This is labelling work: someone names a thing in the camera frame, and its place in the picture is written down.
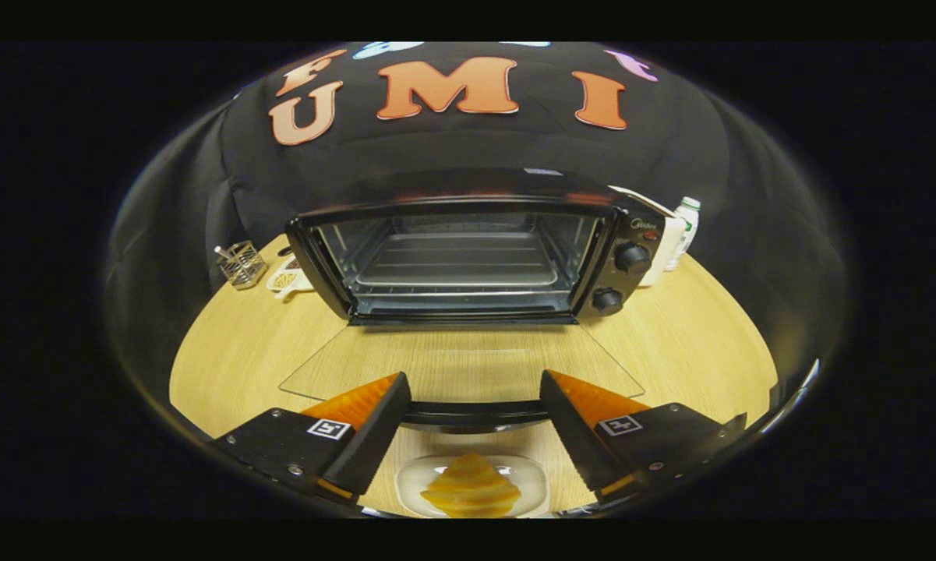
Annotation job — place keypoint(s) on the white bottle with green cap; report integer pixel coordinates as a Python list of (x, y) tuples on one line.
[(687, 226)]

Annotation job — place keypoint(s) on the white pop-up toaster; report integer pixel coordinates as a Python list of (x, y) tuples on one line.
[(670, 261)]

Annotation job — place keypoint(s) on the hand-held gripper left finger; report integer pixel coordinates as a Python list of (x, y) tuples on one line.
[(374, 436)]

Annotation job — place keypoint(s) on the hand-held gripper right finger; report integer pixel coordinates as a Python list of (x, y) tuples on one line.
[(577, 436)]

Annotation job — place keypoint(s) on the golden croissant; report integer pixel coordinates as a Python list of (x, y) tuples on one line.
[(471, 487)]

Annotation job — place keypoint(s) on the black toaster oven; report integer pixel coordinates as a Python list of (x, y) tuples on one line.
[(468, 195)]

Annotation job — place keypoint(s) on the clear glass plate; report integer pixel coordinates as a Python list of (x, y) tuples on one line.
[(411, 479)]

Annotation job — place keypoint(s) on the small white dish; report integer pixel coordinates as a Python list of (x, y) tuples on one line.
[(287, 280)]

